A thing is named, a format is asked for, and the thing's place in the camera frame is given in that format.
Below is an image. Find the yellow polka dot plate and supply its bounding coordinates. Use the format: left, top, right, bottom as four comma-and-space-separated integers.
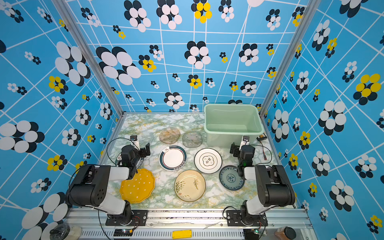
120, 169, 155, 204

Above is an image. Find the white black rimmed plate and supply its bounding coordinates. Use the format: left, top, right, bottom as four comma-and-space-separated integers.
194, 148, 223, 174

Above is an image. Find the green rimmed white plate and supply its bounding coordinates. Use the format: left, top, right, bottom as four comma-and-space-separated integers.
159, 146, 187, 171

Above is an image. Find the greenish clear glass plate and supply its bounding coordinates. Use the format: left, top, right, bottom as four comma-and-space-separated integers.
182, 131, 203, 148

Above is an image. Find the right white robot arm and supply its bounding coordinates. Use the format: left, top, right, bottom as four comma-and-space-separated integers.
230, 144, 296, 226

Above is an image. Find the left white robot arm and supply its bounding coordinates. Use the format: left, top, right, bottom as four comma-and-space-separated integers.
66, 143, 151, 227

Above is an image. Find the light green plastic bin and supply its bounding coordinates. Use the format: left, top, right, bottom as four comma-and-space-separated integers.
204, 104, 265, 148

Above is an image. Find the small black orange device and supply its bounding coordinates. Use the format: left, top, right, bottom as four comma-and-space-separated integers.
257, 134, 267, 142

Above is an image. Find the blue patterned plate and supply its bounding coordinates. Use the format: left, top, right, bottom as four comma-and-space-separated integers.
219, 165, 245, 191

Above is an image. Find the brownish clear glass plate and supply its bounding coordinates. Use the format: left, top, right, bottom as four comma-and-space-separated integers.
159, 128, 181, 145

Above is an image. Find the beige bamboo pattern plate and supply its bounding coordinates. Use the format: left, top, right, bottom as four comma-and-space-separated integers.
174, 170, 206, 202

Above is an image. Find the brown jar black lid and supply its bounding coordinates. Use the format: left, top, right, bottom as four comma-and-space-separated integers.
274, 227, 297, 240

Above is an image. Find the clear glass lid jar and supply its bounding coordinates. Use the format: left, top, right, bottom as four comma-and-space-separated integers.
50, 224, 82, 240

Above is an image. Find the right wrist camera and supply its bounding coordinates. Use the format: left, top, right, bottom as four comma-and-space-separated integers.
239, 136, 250, 150

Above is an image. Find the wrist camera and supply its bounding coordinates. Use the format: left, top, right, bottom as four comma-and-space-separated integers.
130, 135, 140, 151
239, 136, 250, 150

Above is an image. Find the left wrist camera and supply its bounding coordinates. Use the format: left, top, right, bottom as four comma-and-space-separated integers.
130, 135, 140, 151

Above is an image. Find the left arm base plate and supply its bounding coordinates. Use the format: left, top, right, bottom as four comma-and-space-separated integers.
106, 210, 148, 227

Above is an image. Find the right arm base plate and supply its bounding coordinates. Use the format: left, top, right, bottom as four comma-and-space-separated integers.
224, 210, 268, 228

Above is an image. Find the aluminium front rail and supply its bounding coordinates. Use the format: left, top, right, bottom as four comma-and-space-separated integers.
66, 209, 317, 240

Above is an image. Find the yellow tag on rail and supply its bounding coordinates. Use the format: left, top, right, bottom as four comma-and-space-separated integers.
172, 230, 193, 240

